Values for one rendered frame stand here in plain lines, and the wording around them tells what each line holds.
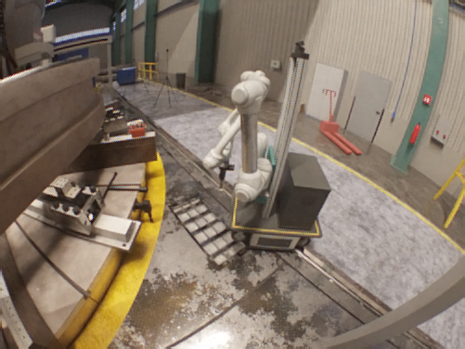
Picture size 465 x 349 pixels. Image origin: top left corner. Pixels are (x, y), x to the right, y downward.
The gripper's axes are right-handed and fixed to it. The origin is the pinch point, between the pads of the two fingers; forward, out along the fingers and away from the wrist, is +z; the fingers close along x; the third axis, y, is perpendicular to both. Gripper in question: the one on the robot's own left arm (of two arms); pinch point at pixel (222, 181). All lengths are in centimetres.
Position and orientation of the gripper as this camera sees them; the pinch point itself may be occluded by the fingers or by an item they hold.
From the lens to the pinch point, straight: 165.5
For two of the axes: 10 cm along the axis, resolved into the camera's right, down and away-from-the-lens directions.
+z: -1.0, 8.1, 5.8
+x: -1.0, 5.7, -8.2
